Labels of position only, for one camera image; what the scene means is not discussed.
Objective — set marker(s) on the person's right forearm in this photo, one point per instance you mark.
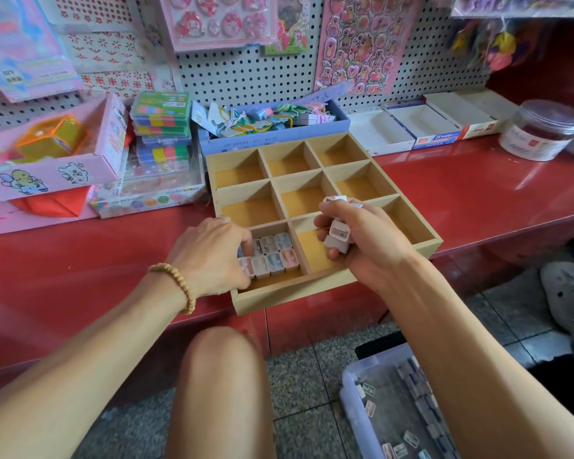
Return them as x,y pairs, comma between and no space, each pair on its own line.
497,377

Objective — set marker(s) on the pile of boxed erasers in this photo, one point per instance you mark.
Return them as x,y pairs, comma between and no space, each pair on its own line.
392,425

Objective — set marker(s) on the blue box of trinkets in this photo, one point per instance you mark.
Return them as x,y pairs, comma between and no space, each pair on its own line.
268,124

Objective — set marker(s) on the pink sticker pack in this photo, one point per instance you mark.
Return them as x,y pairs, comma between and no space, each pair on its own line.
363,43
215,22

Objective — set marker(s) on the person's left hand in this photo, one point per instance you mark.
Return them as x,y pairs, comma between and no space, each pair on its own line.
210,258

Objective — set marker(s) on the round clear plastic jar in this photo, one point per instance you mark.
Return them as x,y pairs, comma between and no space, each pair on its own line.
541,134

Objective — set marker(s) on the white pegboard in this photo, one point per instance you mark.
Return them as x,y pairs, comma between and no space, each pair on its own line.
239,81

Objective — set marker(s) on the person's right hand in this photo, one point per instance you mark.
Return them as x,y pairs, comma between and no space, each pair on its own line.
373,248

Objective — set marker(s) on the clear plastic storage bin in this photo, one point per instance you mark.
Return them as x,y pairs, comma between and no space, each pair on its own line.
359,425

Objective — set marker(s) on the pastel cartoon sticker pack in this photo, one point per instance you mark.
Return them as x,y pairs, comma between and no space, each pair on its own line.
19,48

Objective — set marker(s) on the red display counter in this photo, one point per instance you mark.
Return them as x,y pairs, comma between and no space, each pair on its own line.
76,272

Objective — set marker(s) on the white tray box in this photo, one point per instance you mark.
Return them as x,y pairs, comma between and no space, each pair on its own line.
423,124
381,134
474,110

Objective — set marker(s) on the stack of colourful packs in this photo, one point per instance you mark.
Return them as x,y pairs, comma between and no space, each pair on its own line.
161,124

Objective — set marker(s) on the red patterned sticker sheet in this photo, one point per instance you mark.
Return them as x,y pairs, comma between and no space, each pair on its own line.
115,62

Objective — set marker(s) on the person's left forearm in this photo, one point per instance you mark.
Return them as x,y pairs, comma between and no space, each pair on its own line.
76,387

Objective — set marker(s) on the sharpeners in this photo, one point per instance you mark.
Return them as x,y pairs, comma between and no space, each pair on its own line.
340,234

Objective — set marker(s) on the wooden compartment tray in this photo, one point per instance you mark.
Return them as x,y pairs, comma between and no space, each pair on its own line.
297,181

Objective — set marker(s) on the person's left leg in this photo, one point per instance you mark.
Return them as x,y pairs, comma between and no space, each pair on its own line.
220,396

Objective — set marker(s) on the pink tray of trinkets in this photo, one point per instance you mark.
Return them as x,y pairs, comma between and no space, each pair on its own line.
53,167

